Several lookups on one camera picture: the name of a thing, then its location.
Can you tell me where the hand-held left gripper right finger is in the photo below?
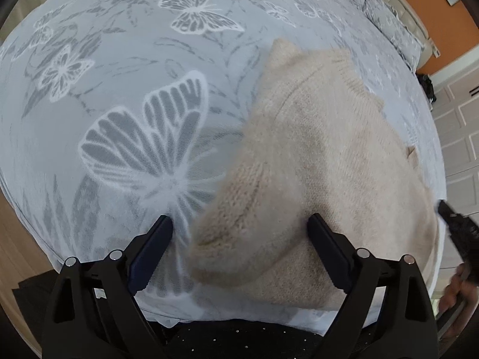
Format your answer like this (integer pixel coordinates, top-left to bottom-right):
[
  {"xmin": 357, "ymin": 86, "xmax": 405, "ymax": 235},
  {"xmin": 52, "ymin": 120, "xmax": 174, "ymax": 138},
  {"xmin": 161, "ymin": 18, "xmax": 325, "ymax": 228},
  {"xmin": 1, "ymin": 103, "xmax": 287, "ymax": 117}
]
[{"xmin": 307, "ymin": 212, "xmax": 439, "ymax": 359}]

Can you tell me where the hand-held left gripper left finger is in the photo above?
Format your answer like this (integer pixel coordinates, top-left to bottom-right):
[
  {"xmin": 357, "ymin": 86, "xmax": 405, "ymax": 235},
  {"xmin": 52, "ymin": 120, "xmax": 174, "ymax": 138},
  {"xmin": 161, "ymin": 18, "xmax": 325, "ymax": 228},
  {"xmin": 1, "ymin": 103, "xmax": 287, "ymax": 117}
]
[{"xmin": 41, "ymin": 214, "xmax": 174, "ymax": 359}]

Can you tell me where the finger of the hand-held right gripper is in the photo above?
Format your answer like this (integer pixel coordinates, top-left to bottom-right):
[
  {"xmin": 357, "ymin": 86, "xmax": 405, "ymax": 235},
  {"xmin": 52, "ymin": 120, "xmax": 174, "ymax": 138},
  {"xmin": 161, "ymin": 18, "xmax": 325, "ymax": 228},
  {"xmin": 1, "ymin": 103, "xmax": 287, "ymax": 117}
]
[{"xmin": 437, "ymin": 199, "xmax": 479, "ymax": 263}]

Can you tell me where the beige sweater with black hearts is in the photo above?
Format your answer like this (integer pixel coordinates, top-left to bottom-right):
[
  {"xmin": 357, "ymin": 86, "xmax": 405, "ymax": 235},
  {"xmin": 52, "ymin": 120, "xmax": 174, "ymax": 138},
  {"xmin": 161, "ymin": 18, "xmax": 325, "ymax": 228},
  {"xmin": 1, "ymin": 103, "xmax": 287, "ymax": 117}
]
[{"xmin": 187, "ymin": 37, "xmax": 441, "ymax": 313}]

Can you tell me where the person's right hand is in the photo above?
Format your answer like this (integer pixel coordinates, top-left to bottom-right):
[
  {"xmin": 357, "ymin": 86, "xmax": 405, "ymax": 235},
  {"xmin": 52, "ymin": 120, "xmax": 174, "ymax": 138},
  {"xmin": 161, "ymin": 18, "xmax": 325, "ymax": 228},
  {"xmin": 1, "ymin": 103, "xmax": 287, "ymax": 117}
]
[{"xmin": 438, "ymin": 274, "xmax": 479, "ymax": 313}]

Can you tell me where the white wardrobe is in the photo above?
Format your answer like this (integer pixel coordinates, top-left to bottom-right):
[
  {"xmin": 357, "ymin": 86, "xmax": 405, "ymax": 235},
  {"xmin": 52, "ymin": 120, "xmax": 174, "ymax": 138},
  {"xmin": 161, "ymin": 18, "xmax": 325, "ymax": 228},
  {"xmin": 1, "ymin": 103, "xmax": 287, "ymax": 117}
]
[{"xmin": 430, "ymin": 45, "xmax": 479, "ymax": 197}]

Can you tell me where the person's dark sparkly clothing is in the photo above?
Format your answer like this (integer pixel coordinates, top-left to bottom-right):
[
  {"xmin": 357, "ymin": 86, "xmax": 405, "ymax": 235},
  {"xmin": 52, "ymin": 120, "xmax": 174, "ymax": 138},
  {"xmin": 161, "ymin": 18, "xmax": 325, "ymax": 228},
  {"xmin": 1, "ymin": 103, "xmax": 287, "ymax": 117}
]
[{"xmin": 160, "ymin": 317, "xmax": 339, "ymax": 359}]

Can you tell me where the black bag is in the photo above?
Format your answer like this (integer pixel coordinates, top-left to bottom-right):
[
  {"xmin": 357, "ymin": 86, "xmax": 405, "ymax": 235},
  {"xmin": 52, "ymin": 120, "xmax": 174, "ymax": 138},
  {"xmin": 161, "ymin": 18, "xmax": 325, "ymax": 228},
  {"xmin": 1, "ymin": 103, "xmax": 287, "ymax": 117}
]
[{"xmin": 416, "ymin": 73, "xmax": 437, "ymax": 112}]

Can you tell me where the grey butterfly bedspread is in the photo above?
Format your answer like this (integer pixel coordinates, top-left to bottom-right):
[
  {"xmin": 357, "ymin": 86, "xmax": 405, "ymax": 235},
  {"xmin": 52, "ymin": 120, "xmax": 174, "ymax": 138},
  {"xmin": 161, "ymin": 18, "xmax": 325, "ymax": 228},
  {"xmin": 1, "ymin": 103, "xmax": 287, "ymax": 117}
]
[{"xmin": 0, "ymin": 0, "xmax": 450, "ymax": 330}]

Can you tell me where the grey floral pillow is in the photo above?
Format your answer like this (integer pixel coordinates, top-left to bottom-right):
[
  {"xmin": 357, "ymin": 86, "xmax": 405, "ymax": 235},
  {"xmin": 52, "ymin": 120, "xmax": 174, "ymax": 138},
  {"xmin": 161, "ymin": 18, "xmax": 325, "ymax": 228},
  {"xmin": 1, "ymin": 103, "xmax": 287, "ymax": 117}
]
[{"xmin": 338, "ymin": 0, "xmax": 424, "ymax": 72}]

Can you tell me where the beige padded headboard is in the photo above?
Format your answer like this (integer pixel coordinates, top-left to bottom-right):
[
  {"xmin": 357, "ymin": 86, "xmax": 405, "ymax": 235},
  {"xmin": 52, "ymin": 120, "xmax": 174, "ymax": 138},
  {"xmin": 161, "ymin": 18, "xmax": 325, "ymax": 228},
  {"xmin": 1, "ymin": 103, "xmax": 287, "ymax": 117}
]
[{"xmin": 355, "ymin": 0, "xmax": 439, "ymax": 61}]

